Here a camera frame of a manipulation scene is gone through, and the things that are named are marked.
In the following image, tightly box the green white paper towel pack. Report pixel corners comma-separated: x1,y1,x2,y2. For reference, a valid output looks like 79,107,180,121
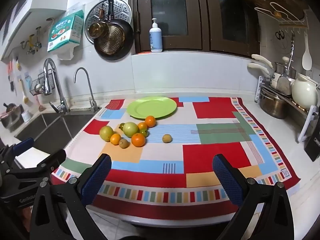
47,9,85,53

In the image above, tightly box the white wall cabinet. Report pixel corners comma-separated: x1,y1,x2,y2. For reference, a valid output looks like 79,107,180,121
0,0,73,60

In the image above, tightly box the tall chrome faucet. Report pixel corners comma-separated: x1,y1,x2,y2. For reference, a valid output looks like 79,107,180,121
43,58,70,114

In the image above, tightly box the black box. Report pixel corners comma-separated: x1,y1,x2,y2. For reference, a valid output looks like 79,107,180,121
304,127,320,162

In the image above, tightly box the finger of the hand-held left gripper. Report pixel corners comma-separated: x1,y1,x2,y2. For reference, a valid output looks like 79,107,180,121
0,137,35,167
4,149,67,182

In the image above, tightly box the stainless steel pot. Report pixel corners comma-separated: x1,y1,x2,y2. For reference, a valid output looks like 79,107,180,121
259,87,290,120

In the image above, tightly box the colourful patchwork tablecloth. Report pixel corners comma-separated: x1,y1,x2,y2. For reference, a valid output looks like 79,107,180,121
51,96,302,222

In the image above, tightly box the metal spatula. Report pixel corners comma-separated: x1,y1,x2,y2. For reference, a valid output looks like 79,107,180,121
276,34,296,95

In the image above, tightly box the white rice paddle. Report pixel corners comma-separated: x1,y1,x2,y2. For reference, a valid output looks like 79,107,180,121
302,32,312,70

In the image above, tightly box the green plate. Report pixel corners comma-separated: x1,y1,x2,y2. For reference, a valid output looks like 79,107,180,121
127,96,178,120

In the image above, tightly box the small lidded steel pot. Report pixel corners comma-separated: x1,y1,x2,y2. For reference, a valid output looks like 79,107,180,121
274,56,297,80

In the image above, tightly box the large yellow-green apple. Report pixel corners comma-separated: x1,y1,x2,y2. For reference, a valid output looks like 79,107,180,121
99,126,114,142

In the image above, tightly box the white ceramic pitcher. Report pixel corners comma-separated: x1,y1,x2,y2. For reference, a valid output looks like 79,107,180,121
292,74,319,110

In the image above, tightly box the large green apple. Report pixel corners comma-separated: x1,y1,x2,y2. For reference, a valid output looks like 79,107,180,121
122,122,140,138

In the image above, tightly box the round metal steamer plate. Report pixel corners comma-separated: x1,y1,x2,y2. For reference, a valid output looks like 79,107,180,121
84,0,132,46

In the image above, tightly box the yellow dish brush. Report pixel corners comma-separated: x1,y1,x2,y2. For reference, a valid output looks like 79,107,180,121
20,79,32,106

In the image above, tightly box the steel kitchen sink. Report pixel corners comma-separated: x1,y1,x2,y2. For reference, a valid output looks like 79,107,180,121
15,109,100,152

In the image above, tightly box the thin gooseneck faucet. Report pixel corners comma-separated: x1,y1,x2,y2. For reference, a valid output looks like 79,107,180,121
74,67,101,113

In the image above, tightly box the gold perforated colander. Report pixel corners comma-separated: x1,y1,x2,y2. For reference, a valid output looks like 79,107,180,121
96,25,125,55

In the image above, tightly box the white wire wall rack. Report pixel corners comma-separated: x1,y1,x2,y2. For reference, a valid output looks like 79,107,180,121
254,2,309,29

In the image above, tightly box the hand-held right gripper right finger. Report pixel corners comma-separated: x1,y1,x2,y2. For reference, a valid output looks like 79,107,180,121
212,154,295,240

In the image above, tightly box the metal colander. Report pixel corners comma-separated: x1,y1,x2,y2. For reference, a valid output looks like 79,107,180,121
93,0,134,61

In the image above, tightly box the dark cooking pot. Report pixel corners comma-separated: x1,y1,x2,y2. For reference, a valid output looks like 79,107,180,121
0,102,25,132

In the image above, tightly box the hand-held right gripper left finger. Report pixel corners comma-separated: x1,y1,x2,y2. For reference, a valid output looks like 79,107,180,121
29,153,113,240

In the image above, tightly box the small brass saucepan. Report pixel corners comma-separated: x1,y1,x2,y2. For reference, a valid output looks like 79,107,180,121
88,9,109,39

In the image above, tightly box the brass wall water valve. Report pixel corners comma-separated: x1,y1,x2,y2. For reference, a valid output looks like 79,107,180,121
20,26,43,55

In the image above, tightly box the metal dish rack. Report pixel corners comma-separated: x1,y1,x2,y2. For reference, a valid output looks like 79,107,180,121
257,76,320,143

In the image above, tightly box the white blue pump bottle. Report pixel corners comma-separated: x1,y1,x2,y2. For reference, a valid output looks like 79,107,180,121
149,18,163,53

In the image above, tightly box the black wire sink caddy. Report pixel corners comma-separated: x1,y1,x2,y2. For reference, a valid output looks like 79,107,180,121
29,71,56,96

